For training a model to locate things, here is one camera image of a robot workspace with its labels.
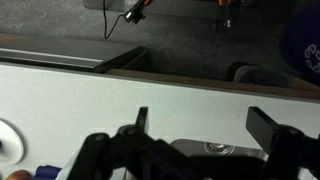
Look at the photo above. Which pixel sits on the black stereo camera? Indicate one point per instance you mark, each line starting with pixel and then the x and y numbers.
pixel 134 15

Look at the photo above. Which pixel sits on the stainless steel sink basin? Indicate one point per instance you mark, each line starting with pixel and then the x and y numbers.
pixel 190 146

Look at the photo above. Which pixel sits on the dark red tumbler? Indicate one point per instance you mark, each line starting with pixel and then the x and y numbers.
pixel 18 175

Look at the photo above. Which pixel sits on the dark blue bottle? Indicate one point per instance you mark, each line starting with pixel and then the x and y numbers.
pixel 46 172

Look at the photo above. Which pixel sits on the round metal sink drain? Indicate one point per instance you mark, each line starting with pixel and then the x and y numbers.
pixel 218 148

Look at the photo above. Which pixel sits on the translucent white plastic jug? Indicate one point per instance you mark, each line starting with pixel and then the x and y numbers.
pixel 10 146

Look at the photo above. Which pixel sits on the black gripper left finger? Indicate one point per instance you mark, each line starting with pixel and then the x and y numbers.
pixel 141 120

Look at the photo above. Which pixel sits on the blue recycling bin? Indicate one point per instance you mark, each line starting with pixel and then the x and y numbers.
pixel 300 33

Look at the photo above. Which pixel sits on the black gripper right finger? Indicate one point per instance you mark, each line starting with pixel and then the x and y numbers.
pixel 263 130

